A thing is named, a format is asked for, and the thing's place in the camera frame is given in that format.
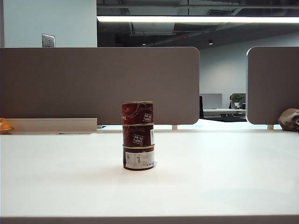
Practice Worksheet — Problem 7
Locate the red can swirl print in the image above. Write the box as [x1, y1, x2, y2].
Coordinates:
[122, 124, 155, 147]
[121, 101, 154, 126]

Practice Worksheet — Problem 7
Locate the red can white label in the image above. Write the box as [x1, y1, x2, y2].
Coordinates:
[122, 144, 156, 171]

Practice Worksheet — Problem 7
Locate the grey distant desk partition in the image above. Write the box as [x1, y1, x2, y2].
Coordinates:
[201, 93, 223, 110]

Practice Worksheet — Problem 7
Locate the white distant desk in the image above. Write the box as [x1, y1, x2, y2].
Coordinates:
[203, 108, 247, 118]

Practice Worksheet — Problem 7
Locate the wide brown desk partition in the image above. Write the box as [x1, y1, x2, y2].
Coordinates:
[0, 47, 201, 126]

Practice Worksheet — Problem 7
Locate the green potted plant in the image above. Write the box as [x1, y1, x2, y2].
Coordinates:
[229, 93, 245, 110]

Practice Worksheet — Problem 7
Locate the white desktop riser box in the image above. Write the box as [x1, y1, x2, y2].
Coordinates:
[0, 118, 98, 135]

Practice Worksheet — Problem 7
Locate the long ceiling light strip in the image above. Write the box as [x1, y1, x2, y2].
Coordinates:
[97, 15, 299, 24]

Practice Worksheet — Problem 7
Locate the narrow brown desk partition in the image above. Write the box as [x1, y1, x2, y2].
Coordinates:
[246, 46, 299, 125]

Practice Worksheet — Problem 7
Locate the brown cloth bag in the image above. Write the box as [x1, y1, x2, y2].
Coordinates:
[278, 108, 299, 133]

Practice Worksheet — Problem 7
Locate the orange fruit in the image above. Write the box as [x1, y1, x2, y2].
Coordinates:
[0, 118, 15, 134]

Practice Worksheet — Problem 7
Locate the grey ceiling air duct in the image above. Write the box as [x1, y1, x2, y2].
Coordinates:
[129, 22, 176, 36]

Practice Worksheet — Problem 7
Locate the metal wall plate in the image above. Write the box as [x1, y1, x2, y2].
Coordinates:
[42, 33, 56, 48]

